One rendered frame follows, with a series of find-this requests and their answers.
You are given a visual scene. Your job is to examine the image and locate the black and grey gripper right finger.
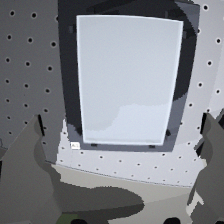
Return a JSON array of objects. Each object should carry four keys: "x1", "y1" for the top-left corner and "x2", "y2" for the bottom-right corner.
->
[{"x1": 186, "y1": 112, "x2": 224, "y2": 224}]

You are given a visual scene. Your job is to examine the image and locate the black rectangular frame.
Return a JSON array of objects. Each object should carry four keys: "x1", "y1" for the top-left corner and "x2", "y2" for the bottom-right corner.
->
[{"x1": 196, "y1": 115, "x2": 224, "y2": 158}]

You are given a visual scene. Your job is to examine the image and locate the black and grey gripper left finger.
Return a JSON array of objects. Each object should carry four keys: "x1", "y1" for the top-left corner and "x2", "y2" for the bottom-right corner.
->
[{"x1": 0, "y1": 114, "x2": 62, "y2": 224}]

